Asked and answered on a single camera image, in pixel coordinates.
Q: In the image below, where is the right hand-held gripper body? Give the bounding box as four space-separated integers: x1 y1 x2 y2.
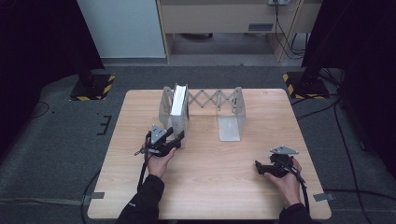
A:
269 145 299 179

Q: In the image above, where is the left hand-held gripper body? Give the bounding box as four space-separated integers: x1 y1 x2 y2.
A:
134 124 178 158

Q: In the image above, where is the white book with grey figures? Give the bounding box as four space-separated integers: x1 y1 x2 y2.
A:
169 83 190 148

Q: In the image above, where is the expandable metal book stand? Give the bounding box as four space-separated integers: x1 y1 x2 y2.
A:
158 86 247 143

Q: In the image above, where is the person's left hand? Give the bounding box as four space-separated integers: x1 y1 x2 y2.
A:
145 147 177 179

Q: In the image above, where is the person's right hand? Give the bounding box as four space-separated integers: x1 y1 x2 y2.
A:
263 158 304 209

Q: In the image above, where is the short grey tape piece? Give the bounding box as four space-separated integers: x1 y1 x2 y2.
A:
312 192 336 203

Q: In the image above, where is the black yellow-striped stand base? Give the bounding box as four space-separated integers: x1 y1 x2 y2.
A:
282 71 331 101
69 73 116 102

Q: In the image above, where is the white panel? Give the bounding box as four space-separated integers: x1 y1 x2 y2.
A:
76 0 166 59

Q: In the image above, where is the long grey floor tape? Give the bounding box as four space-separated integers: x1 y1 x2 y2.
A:
0 191 106 207

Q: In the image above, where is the wooden cabinet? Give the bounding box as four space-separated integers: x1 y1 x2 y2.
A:
156 0 323 63

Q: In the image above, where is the black curtain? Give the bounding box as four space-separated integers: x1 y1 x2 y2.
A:
301 0 396 178
0 0 106 162

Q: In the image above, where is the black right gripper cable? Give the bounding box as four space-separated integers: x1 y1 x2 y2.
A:
281 160 311 216

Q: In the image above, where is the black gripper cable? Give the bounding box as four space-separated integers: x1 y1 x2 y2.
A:
79 132 154 224
281 160 311 216

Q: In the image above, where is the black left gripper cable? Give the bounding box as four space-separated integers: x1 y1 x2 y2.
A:
79 132 154 224

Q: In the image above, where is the long black floor cable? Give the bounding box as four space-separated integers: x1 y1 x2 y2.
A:
333 101 366 224

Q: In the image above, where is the thin black floor cable loop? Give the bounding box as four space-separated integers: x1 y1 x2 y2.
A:
31 101 50 119

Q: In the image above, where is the bundle of black cabinet cables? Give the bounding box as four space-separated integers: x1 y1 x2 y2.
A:
273 0 308 60

